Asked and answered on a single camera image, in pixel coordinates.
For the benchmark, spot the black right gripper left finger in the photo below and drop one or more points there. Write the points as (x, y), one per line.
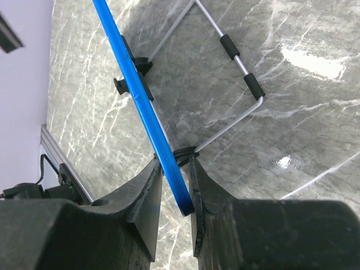
(117, 231)

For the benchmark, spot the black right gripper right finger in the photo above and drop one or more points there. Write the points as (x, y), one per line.
(231, 233)

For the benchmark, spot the blue framed whiteboard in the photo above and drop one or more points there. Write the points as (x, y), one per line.
(145, 110)

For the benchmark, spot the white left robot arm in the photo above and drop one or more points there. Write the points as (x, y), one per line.
(9, 41)

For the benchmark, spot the black whiteboard stand foot right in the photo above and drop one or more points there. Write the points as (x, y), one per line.
(183, 155)

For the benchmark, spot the black foam sleeve lower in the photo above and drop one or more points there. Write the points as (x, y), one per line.
(254, 86)

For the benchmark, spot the black foam sleeve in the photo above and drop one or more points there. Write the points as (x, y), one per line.
(254, 86)
(229, 46)

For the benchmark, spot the black foam sleeve upper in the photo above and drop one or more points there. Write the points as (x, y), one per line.
(229, 46)

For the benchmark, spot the aluminium mounting rail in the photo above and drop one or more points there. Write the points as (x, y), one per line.
(57, 156)

